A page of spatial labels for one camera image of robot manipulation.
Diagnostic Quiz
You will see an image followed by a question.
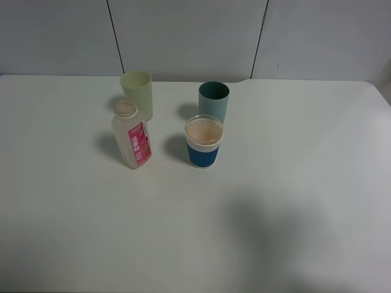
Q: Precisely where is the blue sleeved clear cup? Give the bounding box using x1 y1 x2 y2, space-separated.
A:
185 114 224 168

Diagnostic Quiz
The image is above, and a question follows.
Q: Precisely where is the clear plastic drink bottle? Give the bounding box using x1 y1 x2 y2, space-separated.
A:
111 99 152 170

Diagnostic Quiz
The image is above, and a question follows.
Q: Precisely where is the teal plastic cup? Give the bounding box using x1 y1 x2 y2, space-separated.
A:
198 81 230 124

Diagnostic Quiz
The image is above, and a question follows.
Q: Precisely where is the pale green plastic cup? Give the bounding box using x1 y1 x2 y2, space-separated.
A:
120 71 153 121

